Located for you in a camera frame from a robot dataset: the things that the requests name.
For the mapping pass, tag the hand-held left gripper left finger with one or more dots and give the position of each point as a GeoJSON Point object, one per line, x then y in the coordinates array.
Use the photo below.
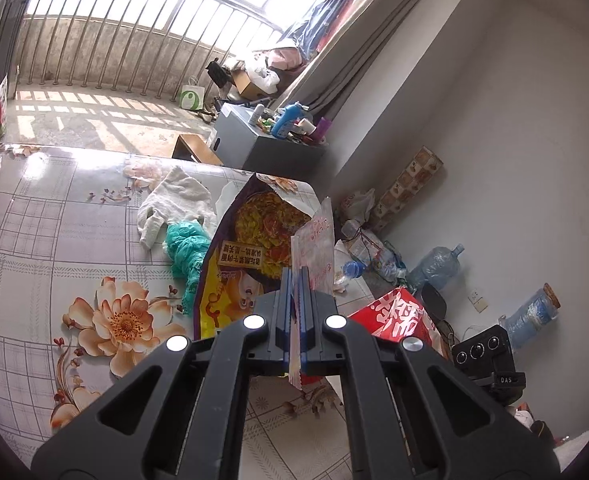
{"type": "Point", "coordinates": [287, 310]}

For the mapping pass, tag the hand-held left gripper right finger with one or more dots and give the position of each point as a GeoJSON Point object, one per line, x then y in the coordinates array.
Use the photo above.
{"type": "Point", "coordinates": [304, 310]}

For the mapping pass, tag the clear pink printed wrapper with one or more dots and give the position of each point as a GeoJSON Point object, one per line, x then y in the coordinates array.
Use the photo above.
{"type": "Point", "coordinates": [319, 250]}

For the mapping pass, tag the purple snack bag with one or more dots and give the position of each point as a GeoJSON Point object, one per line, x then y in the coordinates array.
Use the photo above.
{"type": "Point", "coordinates": [254, 240]}

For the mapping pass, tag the red snack bag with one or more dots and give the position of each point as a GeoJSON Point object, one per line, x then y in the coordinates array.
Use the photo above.
{"type": "Point", "coordinates": [399, 315]}

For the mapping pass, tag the teal mesh cloth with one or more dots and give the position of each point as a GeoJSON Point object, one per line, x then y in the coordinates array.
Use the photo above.
{"type": "Point", "coordinates": [187, 245]}

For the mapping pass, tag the small clear plastic bottle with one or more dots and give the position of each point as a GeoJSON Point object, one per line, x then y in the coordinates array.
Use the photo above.
{"type": "Point", "coordinates": [350, 270]}

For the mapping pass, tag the pile of snack packets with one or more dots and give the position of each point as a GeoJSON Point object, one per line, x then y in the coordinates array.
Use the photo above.
{"type": "Point", "coordinates": [374, 255]}

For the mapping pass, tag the white plastic bag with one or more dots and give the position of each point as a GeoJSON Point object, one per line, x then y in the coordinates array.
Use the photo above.
{"type": "Point", "coordinates": [358, 205]}

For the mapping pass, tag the large clear water jug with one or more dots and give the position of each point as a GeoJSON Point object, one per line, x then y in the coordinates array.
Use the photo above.
{"type": "Point", "coordinates": [437, 265]}

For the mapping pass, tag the grey cabinet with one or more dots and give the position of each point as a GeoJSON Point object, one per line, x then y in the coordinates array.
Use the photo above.
{"type": "Point", "coordinates": [274, 152]}

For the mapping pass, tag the white cloth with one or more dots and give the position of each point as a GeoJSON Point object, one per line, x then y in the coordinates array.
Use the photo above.
{"type": "Point", "coordinates": [174, 195]}

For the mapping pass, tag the long patterned box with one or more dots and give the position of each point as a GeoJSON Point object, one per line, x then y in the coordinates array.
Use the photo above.
{"type": "Point", "coordinates": [409, 185]}

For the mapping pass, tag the black appliance with knobs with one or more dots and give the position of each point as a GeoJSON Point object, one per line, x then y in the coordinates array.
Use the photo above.
{"type": "Point", "coordinates": [481, 355]}

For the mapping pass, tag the wooden stool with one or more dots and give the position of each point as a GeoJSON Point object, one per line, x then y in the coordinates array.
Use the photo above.
{"type": "Point", "coordinates": [194, 147]}

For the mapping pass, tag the water jug with brown cap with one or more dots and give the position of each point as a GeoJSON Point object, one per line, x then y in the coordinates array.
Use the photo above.
{"type": "Point", "coordinates": [531, 312]}

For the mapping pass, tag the cardboard box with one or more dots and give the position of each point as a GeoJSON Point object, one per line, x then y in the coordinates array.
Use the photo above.
{"type": "Point", "coordinates": [248, 84]}

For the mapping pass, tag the white green paper bag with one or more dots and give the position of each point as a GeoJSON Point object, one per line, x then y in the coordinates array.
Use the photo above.
{"type": "Point", "coordinates": [192, 95]}

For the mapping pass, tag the floral bed mat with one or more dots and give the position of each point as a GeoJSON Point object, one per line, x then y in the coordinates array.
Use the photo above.
{"type": "Point", "coordinates": [49, 240]}

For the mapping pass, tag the grey curtain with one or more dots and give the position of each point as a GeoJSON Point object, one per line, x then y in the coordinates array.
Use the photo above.
{"type": "Point", "coordinates": [374, 35]}

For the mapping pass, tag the hanging blue clothes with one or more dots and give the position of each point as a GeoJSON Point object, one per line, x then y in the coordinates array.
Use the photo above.
{"type": "Point", "coordinates": [324, 15]}

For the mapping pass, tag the metal balcony railing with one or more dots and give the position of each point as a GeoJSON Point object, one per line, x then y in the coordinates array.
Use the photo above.
{"type": "Point", "coordinates": [124, 35]}

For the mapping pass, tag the white wall socket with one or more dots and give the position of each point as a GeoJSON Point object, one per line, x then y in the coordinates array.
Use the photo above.
{"type": "Point", "coordinates": [478, 301]}

